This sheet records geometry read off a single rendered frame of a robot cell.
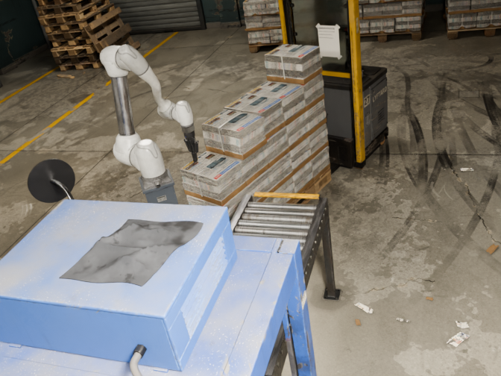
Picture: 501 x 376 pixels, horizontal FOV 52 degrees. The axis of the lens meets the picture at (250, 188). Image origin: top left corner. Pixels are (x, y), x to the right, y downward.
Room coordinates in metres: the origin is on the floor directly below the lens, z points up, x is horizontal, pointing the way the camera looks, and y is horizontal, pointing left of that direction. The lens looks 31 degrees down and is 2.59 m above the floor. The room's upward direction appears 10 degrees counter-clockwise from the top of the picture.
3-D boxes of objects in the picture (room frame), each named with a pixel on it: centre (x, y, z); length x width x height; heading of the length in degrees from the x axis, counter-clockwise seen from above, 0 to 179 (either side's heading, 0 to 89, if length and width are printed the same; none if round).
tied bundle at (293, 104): (3.94, -0.33, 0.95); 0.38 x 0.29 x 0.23; 46
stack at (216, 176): (3.63, -0.04, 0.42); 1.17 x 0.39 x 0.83; 137
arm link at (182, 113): (3.23, 0.35, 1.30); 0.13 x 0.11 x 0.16; 45
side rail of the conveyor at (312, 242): (2.05, -0.18, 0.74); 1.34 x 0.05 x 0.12; 157
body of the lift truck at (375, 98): (4.74, -1.09, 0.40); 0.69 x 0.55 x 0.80; 47
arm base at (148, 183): (2.90, 0.59, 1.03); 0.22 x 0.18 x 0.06; 13
